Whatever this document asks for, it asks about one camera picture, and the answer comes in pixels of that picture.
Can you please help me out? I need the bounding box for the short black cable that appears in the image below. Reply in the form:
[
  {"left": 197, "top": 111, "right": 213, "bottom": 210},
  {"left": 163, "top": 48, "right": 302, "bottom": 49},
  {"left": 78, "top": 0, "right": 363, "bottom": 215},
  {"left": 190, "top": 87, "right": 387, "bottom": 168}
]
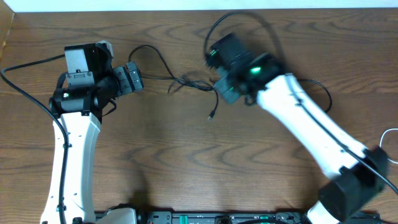
[{"left": 128, "top": 44, "right": 220, "bottom": 121}]

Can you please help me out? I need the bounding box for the long black cable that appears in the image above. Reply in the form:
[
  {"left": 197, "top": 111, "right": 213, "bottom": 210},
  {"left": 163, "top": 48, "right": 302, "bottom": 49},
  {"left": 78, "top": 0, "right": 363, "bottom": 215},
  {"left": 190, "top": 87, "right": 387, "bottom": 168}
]
[{"left": 298, "top": 78, "right": 333, "bottom": 113}]

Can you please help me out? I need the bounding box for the white usb cable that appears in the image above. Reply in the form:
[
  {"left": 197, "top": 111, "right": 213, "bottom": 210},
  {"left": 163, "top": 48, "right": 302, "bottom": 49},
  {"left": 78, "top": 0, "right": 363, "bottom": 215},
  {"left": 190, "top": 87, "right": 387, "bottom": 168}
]
[{"left": 379, "top": 128, "right": 398, "bottom": 165}]

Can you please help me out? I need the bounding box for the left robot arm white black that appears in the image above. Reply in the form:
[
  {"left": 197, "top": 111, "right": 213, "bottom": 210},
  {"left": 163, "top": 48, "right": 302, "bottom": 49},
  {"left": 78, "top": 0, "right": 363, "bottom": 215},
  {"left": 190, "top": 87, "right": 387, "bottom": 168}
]
[{"left": 40, "top": 40, "right": 144, "bottom": 223}]

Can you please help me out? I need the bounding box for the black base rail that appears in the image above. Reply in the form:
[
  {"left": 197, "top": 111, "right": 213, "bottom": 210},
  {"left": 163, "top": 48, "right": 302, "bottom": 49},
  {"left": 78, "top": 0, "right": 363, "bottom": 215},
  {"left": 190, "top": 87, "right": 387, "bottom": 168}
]
[{"left": 95, "top": 203, "right": 382, "bottom": 224}]

